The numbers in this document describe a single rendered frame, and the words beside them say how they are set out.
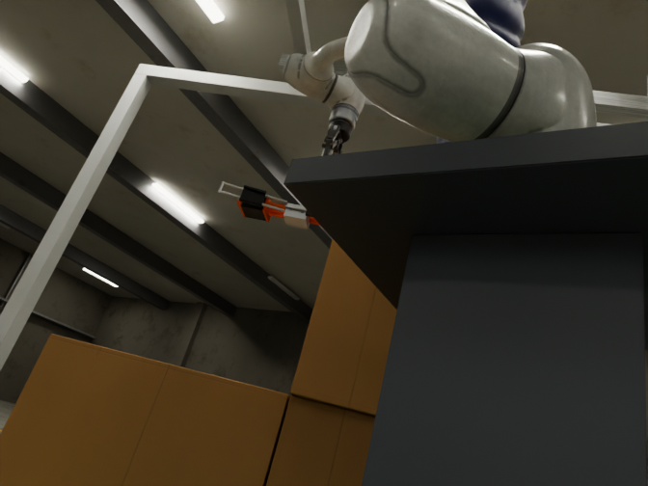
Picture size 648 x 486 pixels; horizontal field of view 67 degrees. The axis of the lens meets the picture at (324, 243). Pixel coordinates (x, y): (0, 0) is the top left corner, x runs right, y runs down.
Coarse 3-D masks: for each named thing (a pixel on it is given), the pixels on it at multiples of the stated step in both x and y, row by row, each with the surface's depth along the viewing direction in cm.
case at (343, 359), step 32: (320, 288) 114; (352, 288) 113; (320, 320) 110; (352, 320) 110; (384, 320) 109; (320, 352) 107; (352, 352) 107; (384, 352) 106; (320, 384) 104; (352, 384) 104
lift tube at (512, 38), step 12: (468, 0) 173; (480, 0) 168; (492, 0) 166; (504, 0) 166; (480, 12) 166; (492, 12) 164; (504, 12) 163; (516, 12) 166; (492, 24) 161; (504, 24) 162; (516, 24) 164; (504, 36) 159; (516, 36) 164
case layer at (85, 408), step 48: (48, 384) 112; (96, 384) 111; (144, 384) 110; (192, 384) 109; (240, 384) 108; (48, 432) 107; (96, 432) 106; (144, 432) 105; (192, 432) 104; (240, 432) 103; (288, 432) 102; (336, 432) 101; (0, 480) 103; (48, 480) 102; (96, 480) 102; (144, 480) 101; (192, 480) 100; (240, 480) 99; (288, 480) 98; (336, 480) 97
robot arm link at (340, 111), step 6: (336, 108) 159; (342, 108) 158; (348, 108) 158; (354, 108) 160; (336, 114) 158; (342, 114) 157; (348, 114) 158; (354, 114) 159; (330, 120) 160; (336, 120) 159; (342, 120) 158; (348, 120) 157; (354, 120) 159; (354, 126) 161
